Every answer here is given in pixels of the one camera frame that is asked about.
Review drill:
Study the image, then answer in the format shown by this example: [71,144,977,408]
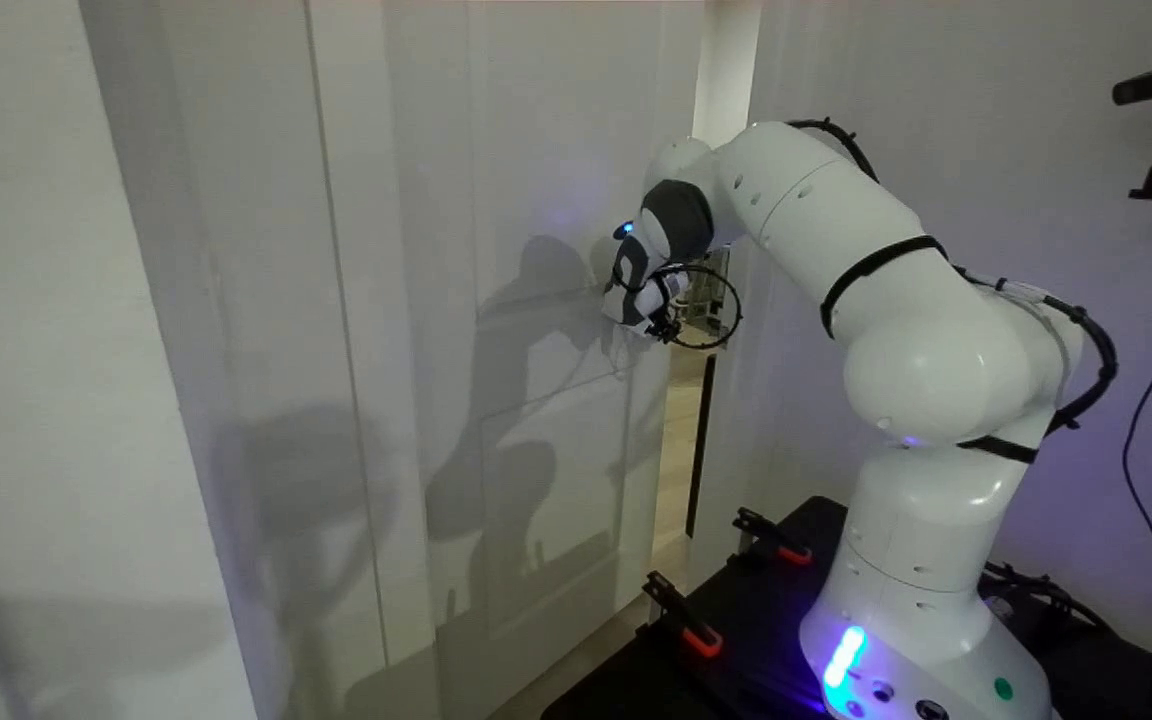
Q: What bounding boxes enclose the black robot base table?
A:
[539,498,1152,720]

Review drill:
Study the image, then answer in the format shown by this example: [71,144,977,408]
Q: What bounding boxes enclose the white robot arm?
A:
[605,124,1082,720]

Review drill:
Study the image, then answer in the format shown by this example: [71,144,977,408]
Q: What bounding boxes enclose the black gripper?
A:
[622,278,679,343]

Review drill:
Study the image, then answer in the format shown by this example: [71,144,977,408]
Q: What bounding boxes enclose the near black orange clamp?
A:
[642,571,725,660]

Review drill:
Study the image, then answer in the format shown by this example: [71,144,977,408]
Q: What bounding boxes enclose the white door frame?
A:
[686,0,762,544]

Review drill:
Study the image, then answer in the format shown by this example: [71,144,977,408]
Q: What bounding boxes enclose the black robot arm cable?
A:
[642,117,1123,467]

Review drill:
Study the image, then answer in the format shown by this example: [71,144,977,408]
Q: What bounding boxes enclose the black orange clamp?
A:
[642,571,725,660]
[733,508,816,569]

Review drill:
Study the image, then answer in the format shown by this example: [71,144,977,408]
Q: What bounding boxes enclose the large black panel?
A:
[682,357,716,539]

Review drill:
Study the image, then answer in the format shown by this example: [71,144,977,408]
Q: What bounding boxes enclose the far black orange clamp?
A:
[733,508,816,569]

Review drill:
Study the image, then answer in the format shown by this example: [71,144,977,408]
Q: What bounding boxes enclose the white panelled door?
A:
[79,0,703,720]

